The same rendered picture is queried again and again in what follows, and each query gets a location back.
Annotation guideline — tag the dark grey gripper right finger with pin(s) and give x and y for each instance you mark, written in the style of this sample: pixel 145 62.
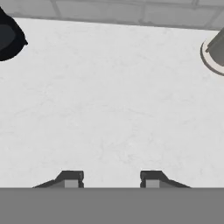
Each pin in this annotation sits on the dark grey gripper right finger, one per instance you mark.
pixel 153 176

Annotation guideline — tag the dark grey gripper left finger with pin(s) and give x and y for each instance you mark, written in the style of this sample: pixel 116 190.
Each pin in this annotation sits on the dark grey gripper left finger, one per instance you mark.
pixel 70 176

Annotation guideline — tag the black rounded appliance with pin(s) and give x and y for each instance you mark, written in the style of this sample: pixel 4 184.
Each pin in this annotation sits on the black rounded appliance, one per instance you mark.
pixel 8 38

